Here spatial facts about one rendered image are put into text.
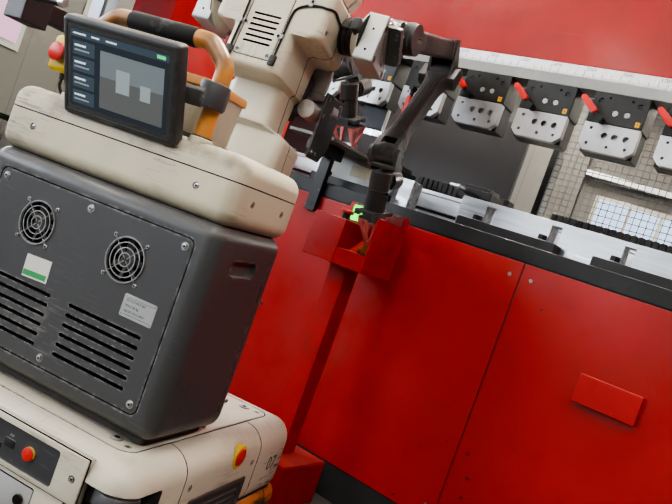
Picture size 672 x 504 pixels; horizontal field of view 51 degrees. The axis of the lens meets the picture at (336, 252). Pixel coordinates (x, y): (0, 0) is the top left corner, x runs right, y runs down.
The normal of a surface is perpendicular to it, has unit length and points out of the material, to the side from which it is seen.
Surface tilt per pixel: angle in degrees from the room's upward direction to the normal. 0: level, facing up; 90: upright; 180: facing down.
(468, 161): 90
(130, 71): 115
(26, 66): 90
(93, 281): 90
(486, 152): 90
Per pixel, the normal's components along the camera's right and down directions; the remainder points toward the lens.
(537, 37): -0.55, -0.17
